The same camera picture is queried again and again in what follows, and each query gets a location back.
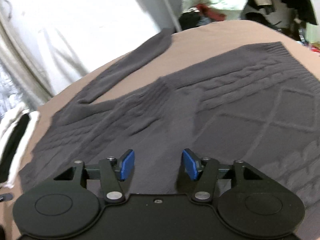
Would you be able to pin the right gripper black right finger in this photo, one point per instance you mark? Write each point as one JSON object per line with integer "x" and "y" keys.
{"x": 246, "y": 200}

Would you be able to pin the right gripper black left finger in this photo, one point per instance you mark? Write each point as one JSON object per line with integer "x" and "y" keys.
{"x": 67, "y": 204}

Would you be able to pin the dark grey knit sweater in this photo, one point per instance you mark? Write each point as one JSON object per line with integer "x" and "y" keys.
{"x": 256, "y": 103}

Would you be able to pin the black folded garment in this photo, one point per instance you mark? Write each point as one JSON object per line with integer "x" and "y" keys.
{"x": 11, "y": 146}

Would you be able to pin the crumpled silver foil curtain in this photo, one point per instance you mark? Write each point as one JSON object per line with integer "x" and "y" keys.
{"x": 10, "y": 93}

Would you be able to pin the beige curtain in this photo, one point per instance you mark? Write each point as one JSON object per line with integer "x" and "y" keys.
{"x": 24, "y": 69}

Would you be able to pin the brown bed sheet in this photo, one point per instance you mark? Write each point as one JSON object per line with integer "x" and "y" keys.
{"x": 188, "y": 47}

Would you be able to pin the white cloth draped chair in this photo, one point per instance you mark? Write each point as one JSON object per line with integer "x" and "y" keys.
{"x": 67, "y": 39}

